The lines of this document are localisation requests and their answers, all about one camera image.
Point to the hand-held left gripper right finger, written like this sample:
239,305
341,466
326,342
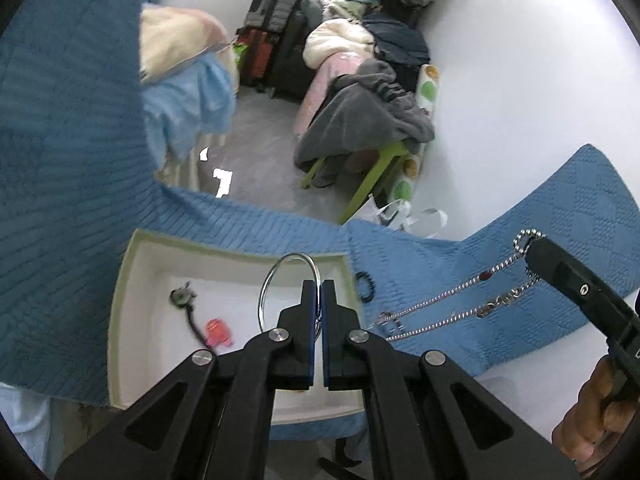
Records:
330,320

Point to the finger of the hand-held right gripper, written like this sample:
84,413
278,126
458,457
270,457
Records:
575,285

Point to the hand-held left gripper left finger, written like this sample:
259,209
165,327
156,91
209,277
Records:
311,320

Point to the silver bangle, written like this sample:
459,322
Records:
299,255

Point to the pink charm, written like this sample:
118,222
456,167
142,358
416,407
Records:
217,332

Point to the light green cardboard box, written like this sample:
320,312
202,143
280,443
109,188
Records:
150,310

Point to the person's right hand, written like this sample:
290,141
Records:
585,410

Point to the green stool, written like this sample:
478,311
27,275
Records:
380,170

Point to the grey blanket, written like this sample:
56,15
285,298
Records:
360,110

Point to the pink blanket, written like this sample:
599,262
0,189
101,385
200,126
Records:
320,90

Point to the rolled mat with green dots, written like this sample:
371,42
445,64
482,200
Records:
427,87

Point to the light blue bedsheet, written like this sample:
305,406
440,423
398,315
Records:
190,100

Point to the blue textured sofa cover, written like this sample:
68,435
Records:
75,210

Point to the black suitcase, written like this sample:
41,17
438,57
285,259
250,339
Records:
290,60

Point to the red suitcase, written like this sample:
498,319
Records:
257,57

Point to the green shopping bag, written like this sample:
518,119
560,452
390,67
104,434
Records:
240,55

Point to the cream duvet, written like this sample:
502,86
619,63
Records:
335,40

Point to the dark navy clothing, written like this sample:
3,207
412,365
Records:
395,35

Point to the light blue floral cloth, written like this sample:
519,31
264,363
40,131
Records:
25,420

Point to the cream pillow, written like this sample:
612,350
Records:
170,35

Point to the grey hard suitcase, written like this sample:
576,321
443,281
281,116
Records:
272,2

